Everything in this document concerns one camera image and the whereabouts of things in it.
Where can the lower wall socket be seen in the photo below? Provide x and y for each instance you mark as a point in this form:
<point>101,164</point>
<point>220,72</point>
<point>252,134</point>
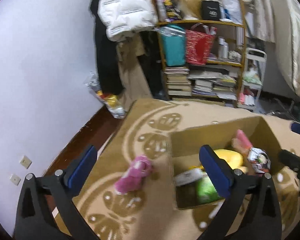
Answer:
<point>15,179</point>

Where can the black box with 40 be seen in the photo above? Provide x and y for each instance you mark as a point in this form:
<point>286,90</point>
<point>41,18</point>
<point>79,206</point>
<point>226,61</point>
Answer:
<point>210,10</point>

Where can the plastic bag of snacks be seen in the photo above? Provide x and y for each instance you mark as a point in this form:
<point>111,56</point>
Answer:
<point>109,100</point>

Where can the yellow plush toy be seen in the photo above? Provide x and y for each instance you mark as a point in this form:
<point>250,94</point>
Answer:
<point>234,159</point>

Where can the black hanging coat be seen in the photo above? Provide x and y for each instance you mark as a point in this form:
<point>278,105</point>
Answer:
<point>106,56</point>

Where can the stack of books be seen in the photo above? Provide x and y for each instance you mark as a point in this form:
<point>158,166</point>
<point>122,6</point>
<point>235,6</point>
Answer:
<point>177,81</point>

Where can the white puffer jacket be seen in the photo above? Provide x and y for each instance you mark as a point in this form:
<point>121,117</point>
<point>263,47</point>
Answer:
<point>124,18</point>

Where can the pink packaged soft towel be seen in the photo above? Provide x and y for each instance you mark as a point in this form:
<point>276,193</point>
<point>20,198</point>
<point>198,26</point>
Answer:
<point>241,143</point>

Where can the hexagonal anime character pillow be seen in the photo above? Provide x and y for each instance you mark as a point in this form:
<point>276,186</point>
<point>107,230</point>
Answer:
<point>259,160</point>

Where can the white metal cart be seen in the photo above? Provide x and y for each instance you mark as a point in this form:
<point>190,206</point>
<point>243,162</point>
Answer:
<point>252,78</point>

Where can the wall socket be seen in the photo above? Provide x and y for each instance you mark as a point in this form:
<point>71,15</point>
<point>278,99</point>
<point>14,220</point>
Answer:
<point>25,162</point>
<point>15,179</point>

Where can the red gift bag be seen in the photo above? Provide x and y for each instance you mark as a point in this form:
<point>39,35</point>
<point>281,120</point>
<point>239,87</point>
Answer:
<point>199,41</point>

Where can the beige hanging garment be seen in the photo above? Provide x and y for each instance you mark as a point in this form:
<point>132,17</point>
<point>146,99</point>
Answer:
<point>135,85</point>

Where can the upper wall socket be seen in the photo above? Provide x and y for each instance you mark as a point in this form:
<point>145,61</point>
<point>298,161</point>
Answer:
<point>25,162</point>

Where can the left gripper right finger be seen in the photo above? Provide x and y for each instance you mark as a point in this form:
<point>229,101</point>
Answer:
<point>262,219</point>

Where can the teal storage bag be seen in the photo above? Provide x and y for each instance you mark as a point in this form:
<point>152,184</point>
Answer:
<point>173,40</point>

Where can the green tissue pack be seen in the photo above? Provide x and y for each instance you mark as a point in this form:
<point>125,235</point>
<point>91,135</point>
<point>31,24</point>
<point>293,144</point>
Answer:
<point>205,191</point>

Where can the cardboard box with yellow print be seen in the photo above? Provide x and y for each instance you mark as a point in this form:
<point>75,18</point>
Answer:
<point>190,160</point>

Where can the wooden bookshelf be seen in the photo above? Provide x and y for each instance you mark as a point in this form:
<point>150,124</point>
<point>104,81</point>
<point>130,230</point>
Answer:
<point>219,80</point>

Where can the white bottle on shelf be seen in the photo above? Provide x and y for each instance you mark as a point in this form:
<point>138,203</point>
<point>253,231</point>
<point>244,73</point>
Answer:
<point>221,41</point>

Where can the small magenta plush toy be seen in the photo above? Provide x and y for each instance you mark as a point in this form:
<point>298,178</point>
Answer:
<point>132,179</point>

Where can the beige patterned round rug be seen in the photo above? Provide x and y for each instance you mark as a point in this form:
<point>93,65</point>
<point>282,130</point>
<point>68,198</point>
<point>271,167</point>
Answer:
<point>150,212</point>

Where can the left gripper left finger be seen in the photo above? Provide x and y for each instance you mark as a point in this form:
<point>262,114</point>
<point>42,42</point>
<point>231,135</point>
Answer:
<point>34,220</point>

